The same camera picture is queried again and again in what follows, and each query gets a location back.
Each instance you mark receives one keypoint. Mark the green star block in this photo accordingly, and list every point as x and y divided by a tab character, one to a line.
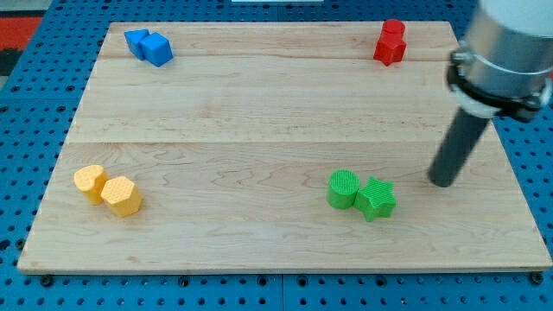
376	199

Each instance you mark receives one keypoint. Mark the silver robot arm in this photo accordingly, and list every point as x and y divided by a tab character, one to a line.
503	63

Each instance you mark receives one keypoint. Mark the blue triangle block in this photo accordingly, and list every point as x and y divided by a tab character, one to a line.
133	39

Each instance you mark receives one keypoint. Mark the blue cube block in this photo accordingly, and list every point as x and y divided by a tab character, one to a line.
156	49

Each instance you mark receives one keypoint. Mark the red cylinder block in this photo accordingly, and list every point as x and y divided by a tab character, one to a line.
393	27

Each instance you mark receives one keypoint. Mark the wooden board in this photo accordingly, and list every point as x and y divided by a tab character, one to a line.
231	145

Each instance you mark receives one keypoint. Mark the yellow heart block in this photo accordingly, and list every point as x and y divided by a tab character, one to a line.
90	181

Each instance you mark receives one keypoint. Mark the red star block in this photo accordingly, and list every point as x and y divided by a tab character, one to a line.
390	49

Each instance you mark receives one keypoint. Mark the yellow hexagon block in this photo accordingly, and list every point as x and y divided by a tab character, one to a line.
122	196

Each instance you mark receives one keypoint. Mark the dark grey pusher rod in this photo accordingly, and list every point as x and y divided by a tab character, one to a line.
462	136

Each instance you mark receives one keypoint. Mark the green cylinder block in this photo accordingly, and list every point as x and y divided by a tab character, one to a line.
342	189

